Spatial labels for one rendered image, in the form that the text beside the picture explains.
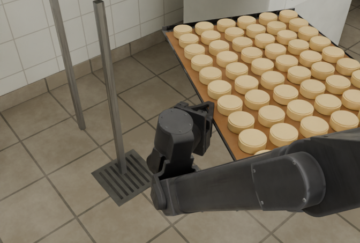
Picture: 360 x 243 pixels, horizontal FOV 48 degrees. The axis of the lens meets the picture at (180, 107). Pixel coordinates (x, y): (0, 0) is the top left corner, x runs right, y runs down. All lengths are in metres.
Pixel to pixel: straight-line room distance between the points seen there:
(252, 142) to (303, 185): 0.43
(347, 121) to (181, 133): 0.33
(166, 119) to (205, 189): 0.16
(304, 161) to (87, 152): 1.87
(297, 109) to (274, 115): 0.05
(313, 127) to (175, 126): 0.27
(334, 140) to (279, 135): 0.45
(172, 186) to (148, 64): 2.08
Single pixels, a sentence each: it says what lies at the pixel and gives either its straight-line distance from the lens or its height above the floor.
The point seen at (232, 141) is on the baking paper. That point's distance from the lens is 0.74.
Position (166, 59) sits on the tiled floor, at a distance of 2.70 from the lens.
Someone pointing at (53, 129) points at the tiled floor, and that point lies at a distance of 2.28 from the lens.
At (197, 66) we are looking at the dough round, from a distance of 0.92.
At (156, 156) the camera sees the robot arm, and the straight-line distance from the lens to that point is 0.68.
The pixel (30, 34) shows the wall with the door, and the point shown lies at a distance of 2.34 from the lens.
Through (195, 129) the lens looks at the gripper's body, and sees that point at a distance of 0.73.
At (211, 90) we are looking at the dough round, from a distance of 0.83.
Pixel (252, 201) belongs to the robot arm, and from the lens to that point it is 0.42.
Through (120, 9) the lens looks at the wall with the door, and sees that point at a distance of 2.56.
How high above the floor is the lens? 1.52
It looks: 41 degrees down
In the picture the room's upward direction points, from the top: straight up
